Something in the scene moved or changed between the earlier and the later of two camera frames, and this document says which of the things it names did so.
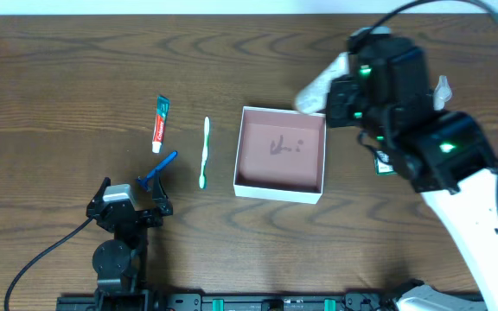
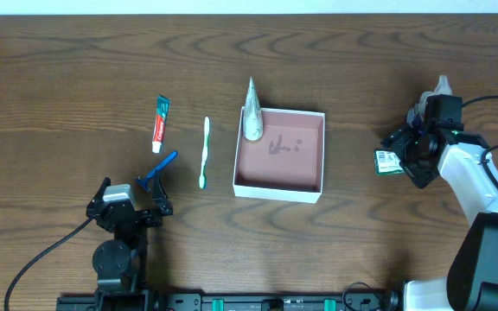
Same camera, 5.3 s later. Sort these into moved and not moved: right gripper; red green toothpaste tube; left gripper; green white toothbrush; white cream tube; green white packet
Moved: right gripper; white cream tube
Not moved: green white packet; green white toothbrush; left gripper; red green toothpaste tube
